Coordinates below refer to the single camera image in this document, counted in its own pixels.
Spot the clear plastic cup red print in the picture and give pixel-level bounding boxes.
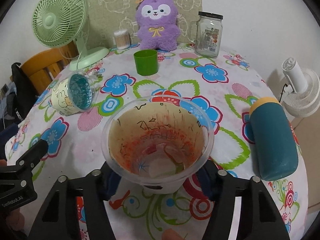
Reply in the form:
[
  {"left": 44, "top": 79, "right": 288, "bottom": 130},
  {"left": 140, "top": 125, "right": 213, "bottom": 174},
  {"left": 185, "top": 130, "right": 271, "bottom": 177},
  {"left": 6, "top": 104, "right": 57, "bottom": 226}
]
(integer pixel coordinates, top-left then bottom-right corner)
[{"left": 101, "top": 95, "right": 214, "bottom": 194}]

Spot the yellow cartoon cup lying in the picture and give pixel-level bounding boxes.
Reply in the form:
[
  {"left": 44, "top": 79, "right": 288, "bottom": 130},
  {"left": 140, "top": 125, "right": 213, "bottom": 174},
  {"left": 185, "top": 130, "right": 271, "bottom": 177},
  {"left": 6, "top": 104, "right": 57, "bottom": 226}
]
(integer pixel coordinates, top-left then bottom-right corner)
[{"left": 51, "top": 71, "right": 97, "bottom": 116}]

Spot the small green plastic cup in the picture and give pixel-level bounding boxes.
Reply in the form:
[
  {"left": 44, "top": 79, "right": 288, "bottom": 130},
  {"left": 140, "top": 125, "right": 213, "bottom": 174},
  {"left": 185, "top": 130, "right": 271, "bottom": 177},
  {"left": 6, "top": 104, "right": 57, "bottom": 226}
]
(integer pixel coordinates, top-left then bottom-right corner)
[{"left": 133, "top": 49, "right": 158, "bottom": 76}]

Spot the person left hand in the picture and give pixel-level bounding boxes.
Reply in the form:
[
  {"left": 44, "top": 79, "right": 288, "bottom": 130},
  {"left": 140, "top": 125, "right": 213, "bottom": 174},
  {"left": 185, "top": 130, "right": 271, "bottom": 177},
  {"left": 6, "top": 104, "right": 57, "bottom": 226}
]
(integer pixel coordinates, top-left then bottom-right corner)
[{"left": 0, "top": 159, "right": 26, "bottom": 233}]

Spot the black jacket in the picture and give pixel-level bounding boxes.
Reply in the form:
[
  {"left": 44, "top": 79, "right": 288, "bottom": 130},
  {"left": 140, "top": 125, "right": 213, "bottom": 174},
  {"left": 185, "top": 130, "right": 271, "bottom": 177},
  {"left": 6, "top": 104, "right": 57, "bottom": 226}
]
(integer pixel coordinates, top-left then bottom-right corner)
[{"left": 1, "top": 62, "right": 39, "bottom": 131}]

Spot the teal bottle yellow cap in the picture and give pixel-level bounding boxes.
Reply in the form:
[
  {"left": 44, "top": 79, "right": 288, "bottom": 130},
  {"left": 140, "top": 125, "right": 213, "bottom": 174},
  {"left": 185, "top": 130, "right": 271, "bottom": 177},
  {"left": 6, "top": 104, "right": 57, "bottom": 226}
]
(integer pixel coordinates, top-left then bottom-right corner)
[{"left": 249, "top": 97, "right": 298, "bottom": 181}]

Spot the floral tablecloth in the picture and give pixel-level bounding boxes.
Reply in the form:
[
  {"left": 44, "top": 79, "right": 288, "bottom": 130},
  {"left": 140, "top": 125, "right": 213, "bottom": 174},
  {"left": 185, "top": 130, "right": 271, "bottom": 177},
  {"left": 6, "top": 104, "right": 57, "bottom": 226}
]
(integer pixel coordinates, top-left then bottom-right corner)
[{"left": 1, "top": 45, "right": 308, "bottom": 239}]

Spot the wooden chair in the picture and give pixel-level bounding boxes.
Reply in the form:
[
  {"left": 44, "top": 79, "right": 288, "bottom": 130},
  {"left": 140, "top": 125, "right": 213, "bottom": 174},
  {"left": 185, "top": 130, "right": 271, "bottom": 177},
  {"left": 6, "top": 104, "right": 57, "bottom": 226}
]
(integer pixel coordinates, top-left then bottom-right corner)
[{"left": 17, "top": 42, "right": 79, "bottom": 95}]

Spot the white standing fan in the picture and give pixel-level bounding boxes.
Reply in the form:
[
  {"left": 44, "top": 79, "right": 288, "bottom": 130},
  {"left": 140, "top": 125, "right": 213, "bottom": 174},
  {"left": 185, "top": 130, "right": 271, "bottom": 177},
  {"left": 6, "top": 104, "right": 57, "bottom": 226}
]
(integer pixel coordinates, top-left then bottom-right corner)
[{"left": 281, "top": 57, "right": 319, "bottom": 118}]

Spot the green desk fan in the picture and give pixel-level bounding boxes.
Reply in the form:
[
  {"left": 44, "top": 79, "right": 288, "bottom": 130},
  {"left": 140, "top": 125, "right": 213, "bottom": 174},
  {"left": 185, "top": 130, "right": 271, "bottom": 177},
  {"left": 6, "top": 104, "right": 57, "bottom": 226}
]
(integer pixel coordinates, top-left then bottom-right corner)
[{"left": 32, "top": 0, "right": 109, "bottom": 71}]

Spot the cotton swab container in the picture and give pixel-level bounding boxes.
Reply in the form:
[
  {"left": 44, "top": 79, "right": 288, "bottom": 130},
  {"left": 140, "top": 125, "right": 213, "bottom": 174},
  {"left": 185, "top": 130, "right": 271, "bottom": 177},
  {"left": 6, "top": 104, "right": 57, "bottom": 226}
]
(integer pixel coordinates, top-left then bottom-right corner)
[{"left": 113, "top": 29, "right": 131, "bottom": 50}]

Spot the beige cartoon mat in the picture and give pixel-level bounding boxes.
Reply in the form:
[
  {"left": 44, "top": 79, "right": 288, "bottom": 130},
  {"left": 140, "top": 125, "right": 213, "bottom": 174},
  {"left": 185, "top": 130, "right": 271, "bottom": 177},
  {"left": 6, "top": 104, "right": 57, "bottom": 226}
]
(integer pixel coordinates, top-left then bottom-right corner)
[{"left": 84, "top": 0, "right": 202, "bottom": 49}]

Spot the purple plush bunny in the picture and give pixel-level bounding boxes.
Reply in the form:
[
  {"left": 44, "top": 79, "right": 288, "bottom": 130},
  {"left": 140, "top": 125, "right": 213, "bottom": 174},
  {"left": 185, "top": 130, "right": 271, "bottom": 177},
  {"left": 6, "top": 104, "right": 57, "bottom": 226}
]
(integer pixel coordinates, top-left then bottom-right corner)
[{"left": 136, "top": 0, "right": 180, "bottom": 51}]

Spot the glass jar with lid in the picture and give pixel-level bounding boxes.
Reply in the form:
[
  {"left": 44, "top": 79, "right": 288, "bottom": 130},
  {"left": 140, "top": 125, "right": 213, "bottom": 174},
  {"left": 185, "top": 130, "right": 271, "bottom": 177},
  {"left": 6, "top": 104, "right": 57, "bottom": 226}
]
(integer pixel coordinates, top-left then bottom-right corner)
[{"left": 187, "top": 11, "right": 223, "bottom": 58}]

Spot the green fan power cable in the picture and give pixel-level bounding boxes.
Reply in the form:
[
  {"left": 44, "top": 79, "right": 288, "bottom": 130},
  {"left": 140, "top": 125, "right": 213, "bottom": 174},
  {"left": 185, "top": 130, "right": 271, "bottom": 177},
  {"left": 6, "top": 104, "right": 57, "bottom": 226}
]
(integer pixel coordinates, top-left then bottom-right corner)
[{"left": 58, "top": 24, "right": 106, "bottom": 81}]

